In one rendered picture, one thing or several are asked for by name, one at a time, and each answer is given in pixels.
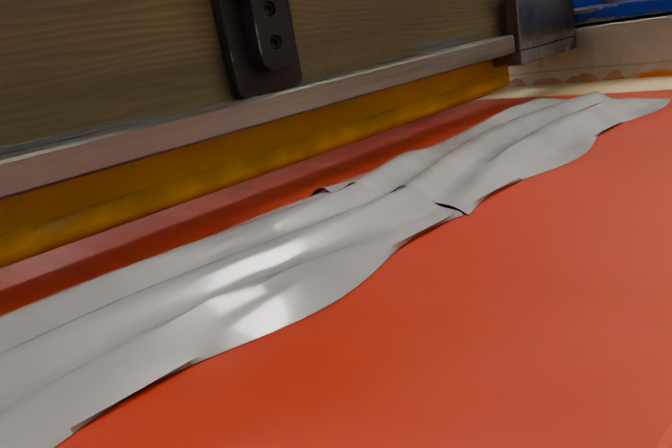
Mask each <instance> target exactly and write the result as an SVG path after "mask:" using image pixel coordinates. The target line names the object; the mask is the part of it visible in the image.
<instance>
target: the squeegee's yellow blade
mask: <svg viewBox="0 0 672 448"><path fill-rule="evenodd" d="M508 71H509V69H508V67H498V68H494V67H493V59H492V60H488V61H485V62H481V63H478V64H474V65H471V66H467V67H464V68H460V69H457V70H453V71H450V72H446V73H443V74H439V75H436V76H432V77H429V78H425V79H422V80H418V81H415V82H411V83H408V84H404V85H401V86H397V87H394V88H390V89H387V90H383V91H380V92H376V93H373V94H369V95H366V96H362V97H359V98H355V99H352V100H348V101H345V102H341V103H338V104H334V105H331V106H327V107H324V108H320V109H317V110H313V111H310V112H306V113H303V114H299V115H296V116H292V117H289V118H285V119H282V120H278V121H275V122H271V123H268V124H265V125H261V126H258V127H254V128H251V129H247V130H244V131H240V132H237V133H233V134H230V135H226V136H223V137H219V138H216V139H212V140H209V141H205V142H202V143H198V144H195V145H191V146H188V147H184V148H181V149H177V150H174V151H170V152H167V153H163V154H160V155H156V156H153V157H149V158H146V159H142V160H139V161H135V162H132V163H128V164H125V165H121V166H118V167H114V168H111V169H107V170H104V171H100V172H97V173H93V174H90V175H86V176H83V177H79V178H76V179H72V180H69V181H65V182H62V183H58V184H55V185H51V186H48V187H44V188H41V189H37V190H34V191H30V192H27V193H23V194H20V195H16V196H13V197H9V198H6V199H2V200H0V235H2V234H5V233H8V232H11V231H14V230H17V229H20V228H23V227H26V226H30V225H33V224H36V223H39V222H42V221H45V220H48V219H51V218H54V217H57V216H61V215H64V214H67V213H70V212H73V211H76V210H79V209H82V208H85V207H89V206H92V205H95V204H98V203H101V202H104V201H107V200H110V199H113V198H117V197H120V196H123V195H126V194H129V193H132V192H135V191H138V190H141V189H145V188H148V187H151V186H154V185H157V184H160V183H163V182H166V181H169V180H173V179H176V178H179V177H182V176H185V175H188V174H191V173H194V172H197V171H201V170H204V169H207V168H210V167H213V166H216V165H219V164H222V163H225V162H229V161H232V160H235V159H238V158H241V157H244V156H247V155H250V154H253V153H256V152H260V151H263V150H266V149H269V148H272V147H275V146H278V145H281V144H284V143H288V142H291V141H294V140H297V139H300V138H303V137H306V136H309V135H312V134H316V133H319V132H322V131H325V130H328V129H331V128H334V127H337V126H340V125H344V124H347V123H350V122H353V121H356V120H359V119H362V118H365V117H368V116H372V115H375V114H378V113H381V112H384V111H387V110H390V109H393V108H396V107H400V106H403V105H406V104H409V103H412V102H415V101H418V100H421V99H424V98H428V97H431V96H434V95H437V94H440V93H443V92H446V91H449V90H452V89H456V88H459V87H462V86H465V85H468V84H471V83H474V82H477V81H480V80H483V79H487V78H490V77H493V76H496V75H499V74H502V73H505V72H508Z"/></svg>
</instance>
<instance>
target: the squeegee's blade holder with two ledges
mask: <svg viewBox="0 0 672 448"><path fill-rule="evenodd" d="M514 52H515V44H514V36H513V35H506V36H498V37H491V38H487V39H483V40H479V41H475V42H470V43H466V44H462V45H458V46H454V47H450V48H446V49H441V50H437V51H433V52H429V53H425V54H421V55H417V56H412V57H408V58H404V59H400V60H396V61H392V62H388V63H383V64H379V65H375V66H371V67H367V68H363V69H359V70H354V71H350V72H346V73H342V74H338V75H334V76H330V77H325V78H321V79H317V80H313V81H309V82H305V83H300V84H299V85H297V86H294V87H290V88H287V89H283V90H279V91H275V92H271V93H267V94H262V95H258V96H254V97H250V98H245V99H234V100H230V101H226V102H222V103H218V104H213V105H209V106H205V107H201V108H197V109H193V110H189V111H184V112H180V113H176V114H172V115H168V116H164V117H160V118H155V119H151V120H147V121H143V122H139V123H135V124H131V125H126V126H122V127H118V128H114V129H110V130H106V131H102V132H97V133H93V134H89V135H85V136H81V137H77V138H73V139H68V140H64V141H60V142H56V143H52V144H48V145H44V146H39V147H35V148H31V149H27V150H23V151H19V152H15V153H10V154H6V155H2V156H0V200H2V199H6V198H9V197H13V196H16V195H20V194H23V193H27V192H30V191H34V190H37V189H41V188H44V187H48V186H51V185H55V184H58V183H62V182H65V181H69V180H72V179H76V178H79V177H83V176H86V175H90V174H93V173H97V172H100V171H104V170H107V169H111V168H114V167H118V166H121V165H125V164H128V163H132V162H135V161H139V160H142V159H146V158H149V157H153V156H156V155H160V154H163V153H167V152H170V151H174V150H177V149H181V148H184V147H188V146H191V145H195V144H198V143H202V142H205V141H209V140H212V139H216V138H219V137H223V136H226V135H230V134H233V133H237V132H240V131H244V130H247V129H251V128H254V127H258V126H261V125H265V124H268V123H271V122H275V121H278V120H282V119H285V118H289V117H292V116H296V115H299V114H303V113H306V112H310V111H313V110H317V109H320V108H324V107H327V106H331V105H334V104H338V103H341V102H345V101H348V100H352V99H355V98H359V97H362V96H366V95H369V94H373V93H376V92H380V91H383V90H387V89H390V88H394V87H397V86H401V85H404V84H408V83H411V82H415V81H418V80H422V79H425V78H429V77H432V76H436V75H439V74H443V73H446V72H450V71H453V70H457V69H460V68H464V67H467V66H471V65H474V64H478V63H481V62H485V61H488V60H492V59H495V58H499V57H502V56H506V55H509V54H513V53H514Z"/></svg>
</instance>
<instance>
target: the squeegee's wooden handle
mask: <svg viewBox="0 0 672 448"><path fill-rule="evenodd" d="M288 1H289V7H290V12H291V17H292V23H293V28H294V33H295V39H296V44H297V49H298V55H299V60H300V66H301V71H302V81H301V83H305V82H309V81H313V80H317V79H321V78H325V77H330V76H334V75H338V74H342V73H346V72H350V71H354V70H359V69H363V68H367V67H371V66H375V65H379V64H383V63H388V62H392V61H396V60H400V59H404V58H408V57H412V56H417V55H421V54H425V53H429V52H433V51H437V50H441V49H446V48H450V47H454V46H458V45H462V44H466V43H470V42H475V41H479V40H483V39H487V38H491V37H498V36H506V35H508V34H507V24H506V14H505V4H504V0H288ZM234 99H238V98H236V97H234V95H233V94H232V92H231V89H230V84H229V78H228V74H227V70H226V66H225V61H224V57H223V52H222V48H221V43H220V39H219V34H218V29H217V25H216V20H215V16H214V11H213V7H212V2H211V0H0V156H2V155H6V154H10V153H15V152H19V151H23V150H27V149H31V148H35V147H39V146H44V145H48V144H52V143H56V142H60V141H64V140H68V139H73V138H77V137H81V136H85V135H89V134H93V133H97V132H102V131H106V130H110V129H114V128H118V127H122V126H126V125H131V124H135V123H139V122H143V121H147V120H151V119H155V118H160V117H164V116H168V115H172V114H176V113H180V112H184V111H189V110H193V109H197V108H201V107H205V106H209V105H213V104H218V103H222V102H226V101H230V100H234Z"/></svg>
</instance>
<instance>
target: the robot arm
mask: <svg viewBox="0 0 672 448"><path fill-rule="evenodd" d="M211 2H212V7H213V11H214V16H215V20H216V25H217V29H218V34H219V39H220V43H221V48H222V52H223V57H224V61H225V66H226V70H227V74H228V78H229V84H230V89H231V92H232V94H233V95H234V97H236V98H238V99H245V98H250V97H254V96H258V95H262V94H267V93H271V92H275V91H279V90H283V89H287V88H290V87H294V86H297V85H299V84H300V83H301V81H302V71H301V66H300V60H299V55H298V49H297V44H296V39H295V33H294V28H293V23H292V17H291V12H290V7H289V1H288V0H211Z"/></svg>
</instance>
